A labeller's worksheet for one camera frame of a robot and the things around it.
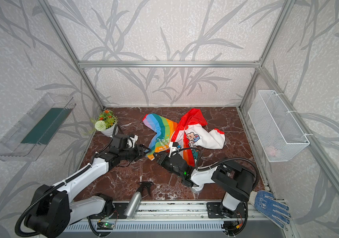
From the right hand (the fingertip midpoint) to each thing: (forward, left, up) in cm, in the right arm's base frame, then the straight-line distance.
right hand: (152, 150), depth 79 cm
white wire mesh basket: (-3, -57, +20) cm, 60 cm away
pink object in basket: (-3, -60, +5) cm, 60 cm away
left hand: (+3, +2, -2) cm, 4 cm away
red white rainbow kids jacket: (+19, -23, -10) cm, 31 cm away
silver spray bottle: (-21, +8, -12) cm, 25 cm away
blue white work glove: (-23, -59, -15) cm, 65 cm away
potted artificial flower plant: (+17, +29, +1) cm, 34 cm away
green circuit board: (-32, +22, -15) cm, 42 cm away
